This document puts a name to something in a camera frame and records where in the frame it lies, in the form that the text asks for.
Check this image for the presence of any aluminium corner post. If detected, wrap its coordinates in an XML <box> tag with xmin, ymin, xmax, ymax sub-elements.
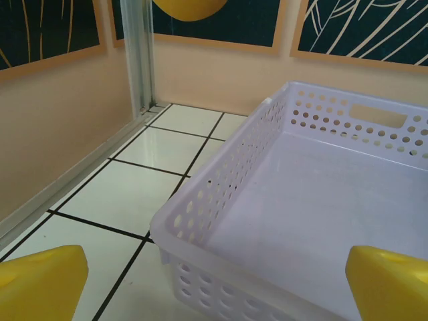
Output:
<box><xmin>119</xmin><ymin>0</ymin><xmax>158</xmax><ymax>116</ymax></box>

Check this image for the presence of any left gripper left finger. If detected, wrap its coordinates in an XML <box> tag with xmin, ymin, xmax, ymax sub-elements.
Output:
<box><xmin>0</xmin><ymin>245</ymin><xmax>90</xmax><ymax>321</ymax></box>

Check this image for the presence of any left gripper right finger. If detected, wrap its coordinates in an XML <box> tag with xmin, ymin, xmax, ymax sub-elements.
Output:
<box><xmin>346</xmin><ymin>245</ymin><xmax>428</xmax><ymax>321</ymax></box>

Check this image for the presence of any aluminium side rail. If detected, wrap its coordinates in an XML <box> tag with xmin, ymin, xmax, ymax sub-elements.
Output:
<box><xmin>0</xmin><ymin>102</ymin><xmax>173</xmax><ymax>260</ymax></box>

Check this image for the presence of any floral wall art panel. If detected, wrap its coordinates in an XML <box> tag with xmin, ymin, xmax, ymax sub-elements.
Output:
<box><xmin>110</xmin><ymin>0</ymin><xmax>282</xmax><ymax>56</ymax></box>
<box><xmin>0</xmin><ymin>0</ymin><xmax>108</xmax><ymax>83</ymax></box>
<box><xmin>289</xmin><ymin>0</ymin><xmax>428</xmax><ymax>76</ymax></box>

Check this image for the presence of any lavender perforated plastic basket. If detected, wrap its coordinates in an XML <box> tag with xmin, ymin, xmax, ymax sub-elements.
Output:
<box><xmin>149</xmin><ymin>81</ymin><xmax>428</xmax><ymax>321</ymax></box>

